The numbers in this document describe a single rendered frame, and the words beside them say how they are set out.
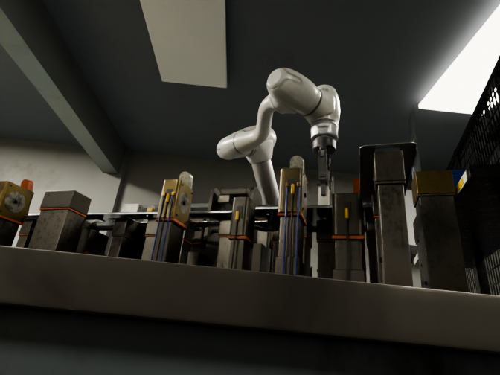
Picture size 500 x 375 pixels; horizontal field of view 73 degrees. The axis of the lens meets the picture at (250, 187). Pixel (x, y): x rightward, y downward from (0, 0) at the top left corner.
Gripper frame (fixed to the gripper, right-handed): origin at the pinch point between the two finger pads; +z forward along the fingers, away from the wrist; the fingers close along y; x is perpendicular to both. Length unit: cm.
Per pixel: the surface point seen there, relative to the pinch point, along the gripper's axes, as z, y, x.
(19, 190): 2, 19, -102
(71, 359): 44, 75, -11
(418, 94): -176, -183, 67
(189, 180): -0.5, 15.3, -38.7
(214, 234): 5.9, -20.6, -44.2
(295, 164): -2.6, 18.1, -5.9
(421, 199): 8.0, 16.5, 24.3
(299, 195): 9.5, 24.8, -3.2
